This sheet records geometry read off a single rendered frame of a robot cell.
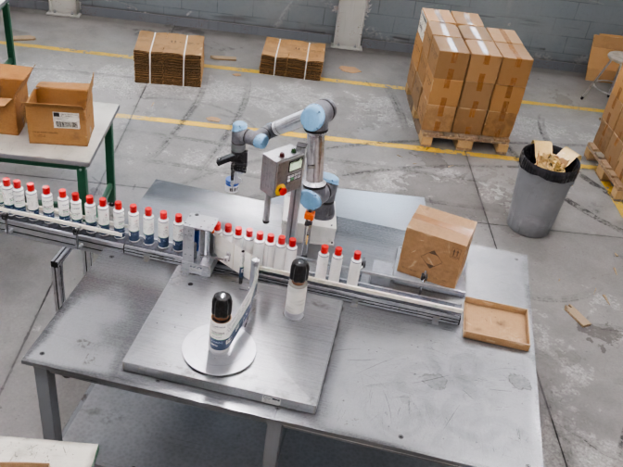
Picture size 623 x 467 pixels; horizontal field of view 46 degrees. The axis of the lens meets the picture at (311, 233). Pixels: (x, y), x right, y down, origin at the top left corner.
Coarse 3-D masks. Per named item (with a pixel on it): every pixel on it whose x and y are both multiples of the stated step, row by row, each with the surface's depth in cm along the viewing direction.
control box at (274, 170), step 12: (264, 156) 327; (276, 156) 327; (288, 156) 328; (300, 156) 331; (264, 168) 330; (276, 168) 325; (300, 168) 336; (264, 180) 333; (276, 180) 328; (300, 180) 340; (264, 192) 336; (276, 192) 332
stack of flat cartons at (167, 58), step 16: (144, 32) 733; (160, 32) 738; (144, 48) 701; (160, 48) 706; (176, 48) 711; (192, 48) 715; (144, 64) 702; (160, 64) 704; (176, 64) 704; (192, 64) 706; (144, 80) 711; (160, 80) 712; (176, 80) 714; (192, 80) 714
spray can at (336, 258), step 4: (336, 248) 342; (340, 248) 343; (336, 252) 343; (340, 252) 343; (332, 256) 345; (336, 256) 344; (340, 256) 344; (332, 260) 346; (336, 260) 344; (340, 260) 345; (332, 264) 346; (336, 264) 345; (340, 264) 346; (332, 268) 347; (336, 268) 346; (340, 268) 348; (332, 272) 349; (336, 272) 348; (332, 276) 350; (336, 276) 349; (332, 280) 351; (336, 280) 351
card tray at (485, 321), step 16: (464, 304) 360; (480, 304) 360; (496, 304) 358; (464, 320) 350; (480, 320) 352; (496, 320) 353; (512, 320) 354; (464, 336) 340; (480, 336) 338; (496, 336) 343; (512, 336) 344; (528, 336) 341
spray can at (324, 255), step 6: (324, 246) 342; (324, 252) 343; (318, 258) 346; (324, 258) 344; (318, 264) 347; (324, 264) 346; (318, 270) 349; (324, 270) 348; (318, 276) 350; (324, 276) 351
